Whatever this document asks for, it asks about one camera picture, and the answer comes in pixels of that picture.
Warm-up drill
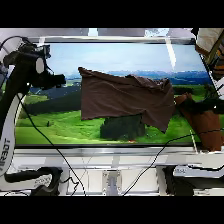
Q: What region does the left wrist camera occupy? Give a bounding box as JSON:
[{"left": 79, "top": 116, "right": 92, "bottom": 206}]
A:
[{"left": 31, "top": 44, "right": 52, "bottom": 60}]

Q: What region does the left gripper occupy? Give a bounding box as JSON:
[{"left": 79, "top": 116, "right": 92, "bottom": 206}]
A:
[{"left": 34, "top": 72, "right": 67, "bottom": 90}]

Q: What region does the brown T-shirt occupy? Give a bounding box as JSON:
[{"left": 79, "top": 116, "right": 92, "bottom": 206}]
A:
[{"left": 77, "top": 66, "right": 224, "bottom": 152}]

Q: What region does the silver frame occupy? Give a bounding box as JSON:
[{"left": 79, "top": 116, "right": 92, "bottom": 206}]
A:
[{"left": 0, "top": 145, "right": 224, "bottom": 197}]

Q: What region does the black cable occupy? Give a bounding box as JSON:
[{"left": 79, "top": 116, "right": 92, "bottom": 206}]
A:
[
  {"left": 0, "top": 35, "right": 32, "bottom": 51},
  {"left": 15, "top": 93, "right": 87, "bottom": 197},
  {"left": 121, "top": 127, "right": 224, "bottom": 197}
]

